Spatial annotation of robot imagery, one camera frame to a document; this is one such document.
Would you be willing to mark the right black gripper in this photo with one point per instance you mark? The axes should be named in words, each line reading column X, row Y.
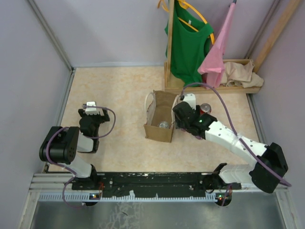
column 179, row 124

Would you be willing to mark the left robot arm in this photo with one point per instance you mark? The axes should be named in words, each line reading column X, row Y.
column 62, row 144

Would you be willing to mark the wooden clothes rack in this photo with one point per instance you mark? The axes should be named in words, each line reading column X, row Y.
column 168, row 76

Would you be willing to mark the silver top can front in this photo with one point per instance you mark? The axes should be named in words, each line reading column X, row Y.
column 164, row 124

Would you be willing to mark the yellow clothes hanger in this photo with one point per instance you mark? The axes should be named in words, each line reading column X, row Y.
column 188, row 8

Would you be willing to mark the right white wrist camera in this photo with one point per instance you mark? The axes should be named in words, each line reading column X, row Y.
column 188, row 101

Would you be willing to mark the green t-shirt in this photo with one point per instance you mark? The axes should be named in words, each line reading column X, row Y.
column 189, row 48

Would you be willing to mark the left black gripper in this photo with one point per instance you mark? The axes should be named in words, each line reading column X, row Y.
column 103, row 118

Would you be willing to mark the burlap canvas bag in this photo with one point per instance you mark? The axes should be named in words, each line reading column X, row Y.
column 158, row 107

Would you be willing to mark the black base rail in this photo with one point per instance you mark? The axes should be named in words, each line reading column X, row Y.
column 150, row 185

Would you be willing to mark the beige crumpled cloth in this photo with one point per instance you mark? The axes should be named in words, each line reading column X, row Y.
column 237, row 74

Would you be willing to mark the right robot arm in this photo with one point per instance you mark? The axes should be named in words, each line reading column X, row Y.
column 266, row 165

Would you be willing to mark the leaning wooden beam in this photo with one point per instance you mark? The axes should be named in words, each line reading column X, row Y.
column 276, row 25

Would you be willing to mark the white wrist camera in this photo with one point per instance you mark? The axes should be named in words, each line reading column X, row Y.
column 188, row 101
column 90, row 108

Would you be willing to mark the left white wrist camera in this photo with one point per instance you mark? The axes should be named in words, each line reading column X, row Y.
column 90, row 108

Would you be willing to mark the pink t-shirt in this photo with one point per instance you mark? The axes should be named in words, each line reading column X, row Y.
column 212, row 68

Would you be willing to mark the red soda can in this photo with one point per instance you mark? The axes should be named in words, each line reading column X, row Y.
column 205, row 108

